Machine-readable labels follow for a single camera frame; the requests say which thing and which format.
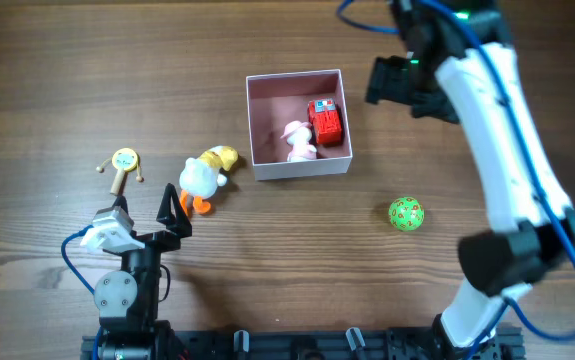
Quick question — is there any yellow wooden rattle drum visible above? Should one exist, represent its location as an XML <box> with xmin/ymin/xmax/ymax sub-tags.
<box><xmin>95</xmin><ymin>147</ymin><xmax>144</xmax><ymax>196</ymax></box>

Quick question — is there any green numbered ball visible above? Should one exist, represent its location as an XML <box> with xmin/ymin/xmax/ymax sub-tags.
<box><xmin>388</xmin><ymin>197</ymin><xmax>425</xmax><ymax>232</ymax></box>

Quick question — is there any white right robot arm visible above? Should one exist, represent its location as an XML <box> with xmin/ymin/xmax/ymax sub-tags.
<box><xmin>366</xmin><ymin>0</ymin><xmax>575</xmax><ymax>358</ymax></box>

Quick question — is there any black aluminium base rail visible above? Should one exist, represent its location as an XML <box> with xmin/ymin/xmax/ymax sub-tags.
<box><xmin>80</xmin><ymin>324</ymin><xmax>526</xmax><ymax>360</ymax></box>

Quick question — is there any white plush duck yellow hat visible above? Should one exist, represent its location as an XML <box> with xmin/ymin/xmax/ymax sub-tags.
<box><xmin>179</xmin><ymin>145</ymin><xmax>239</xmax><ymax>216</ymax></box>

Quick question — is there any red toy fire truck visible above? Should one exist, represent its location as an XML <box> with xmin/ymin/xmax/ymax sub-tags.
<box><xmin>307</xmin><ymin>98</ymin><xmax>342</xmax><ymax>146</ymax></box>

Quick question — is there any pink cardboard box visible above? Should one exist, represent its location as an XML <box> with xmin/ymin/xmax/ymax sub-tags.
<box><xmin>246</xmin><ymin>69</ymin><xmax>353</xmax><ymax>181</ymax></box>

